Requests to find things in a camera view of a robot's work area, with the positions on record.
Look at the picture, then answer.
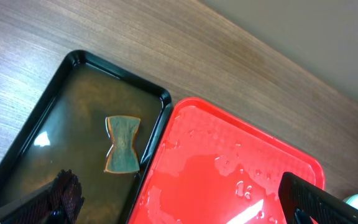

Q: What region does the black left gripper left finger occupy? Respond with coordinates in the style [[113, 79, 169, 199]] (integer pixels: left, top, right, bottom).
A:
[[0, 170, 85, 223]]

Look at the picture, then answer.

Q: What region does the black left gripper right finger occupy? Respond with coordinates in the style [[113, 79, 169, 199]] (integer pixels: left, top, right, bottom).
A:
[[278, 172, 358, 224]]

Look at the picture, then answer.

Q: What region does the orange green sponge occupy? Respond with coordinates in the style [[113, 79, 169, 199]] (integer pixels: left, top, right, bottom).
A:
[[104, 115, 140, 174]]

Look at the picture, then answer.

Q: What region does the black water tray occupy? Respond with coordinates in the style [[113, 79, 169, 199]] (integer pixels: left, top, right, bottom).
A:
[[0, 50, 173, 223]]

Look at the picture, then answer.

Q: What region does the red plastic tray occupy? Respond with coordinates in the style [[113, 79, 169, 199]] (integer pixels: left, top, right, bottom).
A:
[[129, 97, 325, 223]]

